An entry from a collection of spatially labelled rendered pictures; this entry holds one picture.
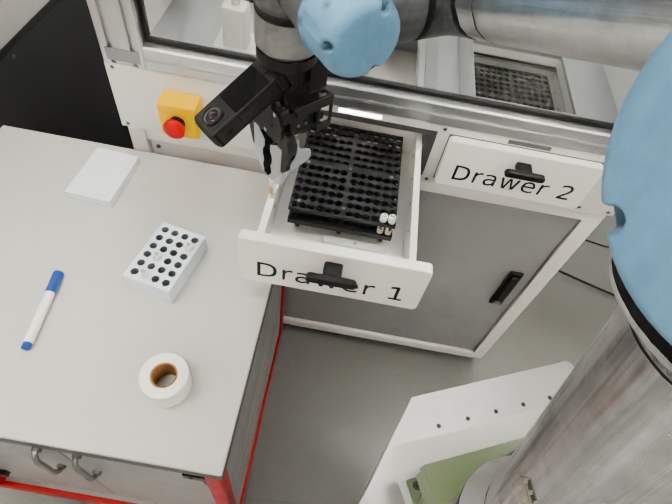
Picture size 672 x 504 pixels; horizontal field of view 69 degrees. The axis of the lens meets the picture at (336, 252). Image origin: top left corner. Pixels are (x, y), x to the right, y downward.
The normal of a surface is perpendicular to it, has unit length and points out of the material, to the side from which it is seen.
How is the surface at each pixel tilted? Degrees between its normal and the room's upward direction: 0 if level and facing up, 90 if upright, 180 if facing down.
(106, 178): 0
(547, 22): 106
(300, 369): 0
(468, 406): 0
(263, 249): 90
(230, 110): 28
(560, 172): 90
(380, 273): 90
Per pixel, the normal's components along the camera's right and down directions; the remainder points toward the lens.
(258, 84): -0.29, -0.33
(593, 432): -0.96, 0.19
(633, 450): -0.84, 0.37
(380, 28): 0.42, 0.77
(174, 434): 0.12, -0.58
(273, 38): -0.42, 0.70
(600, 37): -0.82, 0.56
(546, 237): -0.14, 0.79
